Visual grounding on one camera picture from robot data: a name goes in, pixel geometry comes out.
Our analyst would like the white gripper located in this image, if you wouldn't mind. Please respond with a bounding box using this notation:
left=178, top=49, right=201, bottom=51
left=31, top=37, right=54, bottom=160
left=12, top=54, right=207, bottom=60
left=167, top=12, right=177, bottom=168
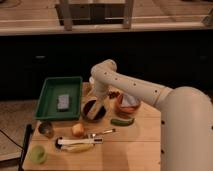
left=90, top=79, right=109, bottom=99

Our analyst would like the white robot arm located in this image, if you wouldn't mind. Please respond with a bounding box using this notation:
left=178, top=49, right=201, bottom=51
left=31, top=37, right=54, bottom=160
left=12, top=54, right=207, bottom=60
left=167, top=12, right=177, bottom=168
left=91, top=59, right=213, bottom=171

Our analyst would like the dark purple bowl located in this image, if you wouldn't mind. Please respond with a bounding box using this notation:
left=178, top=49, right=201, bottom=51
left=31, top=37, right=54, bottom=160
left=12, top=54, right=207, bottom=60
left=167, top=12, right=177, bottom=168
left=82, top=99, right=106, bottom=122

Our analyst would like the white cloth in bowl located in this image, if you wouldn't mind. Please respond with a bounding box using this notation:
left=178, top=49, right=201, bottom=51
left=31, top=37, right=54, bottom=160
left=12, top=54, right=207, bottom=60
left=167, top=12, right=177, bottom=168
left=121, top=93, right=139, bottom=107

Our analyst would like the orange terracotta bowl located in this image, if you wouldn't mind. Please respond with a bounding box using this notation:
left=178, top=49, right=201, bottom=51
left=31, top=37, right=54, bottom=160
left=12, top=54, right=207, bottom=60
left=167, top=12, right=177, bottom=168
left=114, top=94, right=141, bottom=118

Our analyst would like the dark red small object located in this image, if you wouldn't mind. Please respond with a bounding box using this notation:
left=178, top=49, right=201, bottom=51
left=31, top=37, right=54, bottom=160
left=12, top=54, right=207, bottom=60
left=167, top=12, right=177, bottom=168
left=108, top=91, right=120, bottom=99

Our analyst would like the green cucumber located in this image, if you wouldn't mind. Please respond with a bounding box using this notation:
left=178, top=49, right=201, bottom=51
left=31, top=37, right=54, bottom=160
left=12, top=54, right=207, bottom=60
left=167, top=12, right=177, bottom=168
left=110, top=118, right=135, bottom=126

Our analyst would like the grey sponge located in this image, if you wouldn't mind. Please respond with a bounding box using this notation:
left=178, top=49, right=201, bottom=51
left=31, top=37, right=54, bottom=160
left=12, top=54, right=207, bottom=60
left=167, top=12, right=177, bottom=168
left=57, top=94, right=70, bottom=111

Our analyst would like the green plastic tray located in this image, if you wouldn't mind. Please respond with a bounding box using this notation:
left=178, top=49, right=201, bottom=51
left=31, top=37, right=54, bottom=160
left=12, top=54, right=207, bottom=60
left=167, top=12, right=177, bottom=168
left=35, top=76, right=82, bottom=121

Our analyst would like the metal spoon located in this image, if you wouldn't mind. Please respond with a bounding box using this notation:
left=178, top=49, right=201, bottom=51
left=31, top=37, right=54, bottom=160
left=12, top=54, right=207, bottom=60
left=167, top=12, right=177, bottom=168
left=87, top=128, right=116, bottom=138

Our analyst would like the yellow banana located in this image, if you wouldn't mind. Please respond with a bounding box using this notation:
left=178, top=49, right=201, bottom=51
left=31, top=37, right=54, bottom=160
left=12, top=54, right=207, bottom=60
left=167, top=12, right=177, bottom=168
left=62, top=143, right=94, bottom=153

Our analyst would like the metal cup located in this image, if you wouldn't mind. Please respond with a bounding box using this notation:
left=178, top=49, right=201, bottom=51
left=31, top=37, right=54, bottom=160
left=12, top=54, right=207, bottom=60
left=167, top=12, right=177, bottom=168
left=38, top=121, right=54, bottom=138

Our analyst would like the black table-edge bar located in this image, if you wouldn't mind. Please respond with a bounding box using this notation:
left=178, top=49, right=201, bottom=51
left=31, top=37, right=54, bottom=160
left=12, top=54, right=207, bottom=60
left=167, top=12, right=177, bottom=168
left=18, top=124, right=33, bottom=171

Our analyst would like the wooden chair frame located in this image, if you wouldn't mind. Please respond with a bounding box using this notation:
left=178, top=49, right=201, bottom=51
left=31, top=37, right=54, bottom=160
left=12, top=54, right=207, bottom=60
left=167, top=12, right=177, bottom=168
left=55, top=0, right=134, bottom=31

